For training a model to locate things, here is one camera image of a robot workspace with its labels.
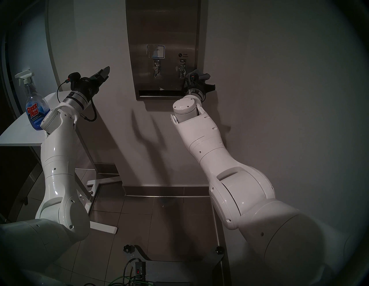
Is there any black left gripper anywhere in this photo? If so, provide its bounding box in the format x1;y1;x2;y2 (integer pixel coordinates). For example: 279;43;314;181
74;65;111;98

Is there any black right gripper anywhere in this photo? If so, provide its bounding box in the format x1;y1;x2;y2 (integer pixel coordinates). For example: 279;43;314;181
184;78;216;96

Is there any grey microfiber cloth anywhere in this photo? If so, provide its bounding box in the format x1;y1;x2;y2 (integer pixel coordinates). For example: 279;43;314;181
184;69;211;83

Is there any white blue-bordered label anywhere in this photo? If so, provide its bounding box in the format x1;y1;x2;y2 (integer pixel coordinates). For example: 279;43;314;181
146;44;165;60

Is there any blue glass cleaner spray bottle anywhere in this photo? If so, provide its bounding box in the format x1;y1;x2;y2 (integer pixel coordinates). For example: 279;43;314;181
15;69;50;131

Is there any white side table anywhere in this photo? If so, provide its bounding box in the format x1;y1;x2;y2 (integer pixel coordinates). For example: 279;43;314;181
0;91;122;235

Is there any black power box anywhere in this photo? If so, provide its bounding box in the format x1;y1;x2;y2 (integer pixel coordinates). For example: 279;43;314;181
134;261;147;280

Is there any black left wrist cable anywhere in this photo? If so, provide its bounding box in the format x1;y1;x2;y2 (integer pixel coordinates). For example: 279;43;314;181
57;80;97;122

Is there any stainless steel wall dispenser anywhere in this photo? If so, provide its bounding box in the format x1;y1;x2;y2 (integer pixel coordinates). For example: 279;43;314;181
126;0;202;101

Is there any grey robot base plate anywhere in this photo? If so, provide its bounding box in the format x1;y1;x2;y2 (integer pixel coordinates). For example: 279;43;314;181
134;245;225;286

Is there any black base cable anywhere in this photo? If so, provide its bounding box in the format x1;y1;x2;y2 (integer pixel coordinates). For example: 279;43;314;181
124;258;142;278

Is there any green cable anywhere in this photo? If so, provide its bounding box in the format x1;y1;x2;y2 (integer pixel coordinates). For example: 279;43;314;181
110;275;144;286

